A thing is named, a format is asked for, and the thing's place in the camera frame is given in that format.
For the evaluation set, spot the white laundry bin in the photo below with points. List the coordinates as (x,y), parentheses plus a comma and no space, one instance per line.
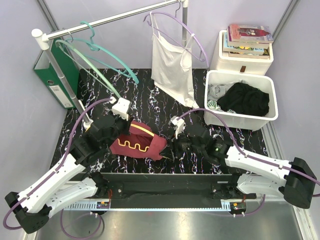
(240,121)

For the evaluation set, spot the middle book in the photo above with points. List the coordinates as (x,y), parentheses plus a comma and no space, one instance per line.
(241,49)

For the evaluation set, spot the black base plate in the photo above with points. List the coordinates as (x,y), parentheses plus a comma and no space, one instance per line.
(215,186)

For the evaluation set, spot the yellow hanger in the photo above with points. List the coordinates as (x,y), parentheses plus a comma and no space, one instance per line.
(101,137)

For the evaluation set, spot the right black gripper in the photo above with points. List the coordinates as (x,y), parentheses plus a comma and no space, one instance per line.
(174,143)

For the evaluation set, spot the green patterned garment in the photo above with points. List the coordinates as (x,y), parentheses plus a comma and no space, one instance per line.
(213,105)

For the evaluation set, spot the teal hanger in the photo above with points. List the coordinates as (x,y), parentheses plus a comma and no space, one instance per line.
(127,72)

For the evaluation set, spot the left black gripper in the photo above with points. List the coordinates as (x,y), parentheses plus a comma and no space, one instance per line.
(127,123)

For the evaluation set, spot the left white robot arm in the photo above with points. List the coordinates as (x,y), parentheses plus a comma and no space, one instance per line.
(34,206)

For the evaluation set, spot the silver clothes rail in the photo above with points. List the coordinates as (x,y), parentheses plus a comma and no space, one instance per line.
(43,41)

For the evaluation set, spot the light green hanger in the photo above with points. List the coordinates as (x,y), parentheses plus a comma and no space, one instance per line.
(102,80)

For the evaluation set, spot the white storage box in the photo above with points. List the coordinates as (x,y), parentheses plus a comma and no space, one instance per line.
(223,62)

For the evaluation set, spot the black garment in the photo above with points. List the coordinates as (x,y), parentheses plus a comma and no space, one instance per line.
(244,99)

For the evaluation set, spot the bottom book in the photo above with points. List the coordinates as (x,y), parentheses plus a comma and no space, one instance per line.
(265,55)

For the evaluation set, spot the dark red tank top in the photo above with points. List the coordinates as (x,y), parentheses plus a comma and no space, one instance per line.
(140,144)

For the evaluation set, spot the top pink book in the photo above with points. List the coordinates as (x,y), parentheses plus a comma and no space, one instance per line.
(250,33)

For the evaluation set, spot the grey garment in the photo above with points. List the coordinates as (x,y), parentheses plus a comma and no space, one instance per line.
(217,91)

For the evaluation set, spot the white tank top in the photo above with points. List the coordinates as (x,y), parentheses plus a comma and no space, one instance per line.
(171,67)

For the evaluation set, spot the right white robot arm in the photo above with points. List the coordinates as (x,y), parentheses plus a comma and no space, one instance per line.
(294,180)

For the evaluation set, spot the purple hanger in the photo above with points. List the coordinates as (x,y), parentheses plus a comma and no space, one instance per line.
(186,32)

